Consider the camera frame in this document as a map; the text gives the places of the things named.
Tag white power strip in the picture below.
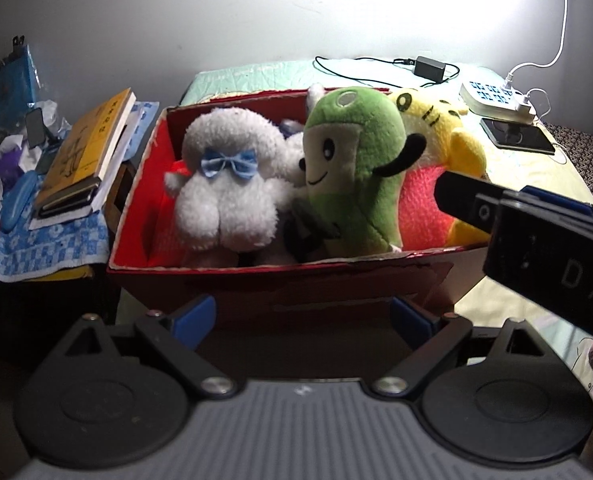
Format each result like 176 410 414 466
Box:
460 80 536 125

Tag black smartphone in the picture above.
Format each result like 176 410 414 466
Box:
481 118 555 155

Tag blue checkered cloth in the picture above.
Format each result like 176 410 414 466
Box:
0 204 110 283

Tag yellow tiger plush toy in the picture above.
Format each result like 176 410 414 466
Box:
389 88 489 252

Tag red cardboard box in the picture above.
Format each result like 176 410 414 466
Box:
109 90 487 320

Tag blue plastic bag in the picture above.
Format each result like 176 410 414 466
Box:
0 35 40 144

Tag black power adapter with cable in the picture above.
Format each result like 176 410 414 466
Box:
311 55 461 89

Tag green plush toy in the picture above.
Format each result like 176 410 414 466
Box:
293 86 426 258

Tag yellow book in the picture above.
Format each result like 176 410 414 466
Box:
35 88 136 218

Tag blue oval case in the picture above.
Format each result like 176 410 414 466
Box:
0 170 38 233

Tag white plush bunny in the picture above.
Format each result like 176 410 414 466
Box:
164 106 306 269

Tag yellow baby bed sheet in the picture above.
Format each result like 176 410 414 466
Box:
115 58 593 401

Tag white charging cable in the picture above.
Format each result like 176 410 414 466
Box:
504 0 570 166

